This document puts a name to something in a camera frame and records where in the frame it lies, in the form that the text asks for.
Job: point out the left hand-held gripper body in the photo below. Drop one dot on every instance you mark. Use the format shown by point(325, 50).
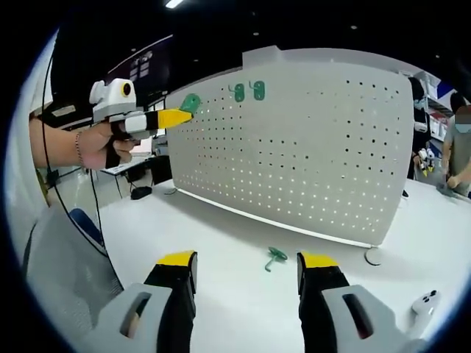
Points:
point(110, 99)

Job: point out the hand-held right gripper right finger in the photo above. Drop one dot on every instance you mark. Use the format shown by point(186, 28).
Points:
point(338, 320)

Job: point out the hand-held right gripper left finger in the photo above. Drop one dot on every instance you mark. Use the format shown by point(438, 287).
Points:
point(147, 320)

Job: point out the green hook assembly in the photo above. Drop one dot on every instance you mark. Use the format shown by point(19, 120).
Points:
point(276, 253)
point(259, 91)
point(240, 93)
point(190, 102)

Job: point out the white perforated mounting plate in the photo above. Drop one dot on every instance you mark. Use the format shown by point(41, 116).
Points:
point(294, 147)

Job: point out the person's left hand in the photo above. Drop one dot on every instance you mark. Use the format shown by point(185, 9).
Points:
point(95, 147)

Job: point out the black computer mouse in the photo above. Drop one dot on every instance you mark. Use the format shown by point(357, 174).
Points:
point(141, 193)

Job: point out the white game controller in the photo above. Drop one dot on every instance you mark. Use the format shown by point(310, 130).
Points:
point(427, 301)

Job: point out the long ceiling light strip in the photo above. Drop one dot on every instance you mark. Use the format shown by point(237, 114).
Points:
point(174, 3)

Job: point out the dark grey cloth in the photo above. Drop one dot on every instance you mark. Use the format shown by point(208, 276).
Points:
point(447, 192)

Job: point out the large black wall display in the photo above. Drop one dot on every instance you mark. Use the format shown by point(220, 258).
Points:
point(147, 62)

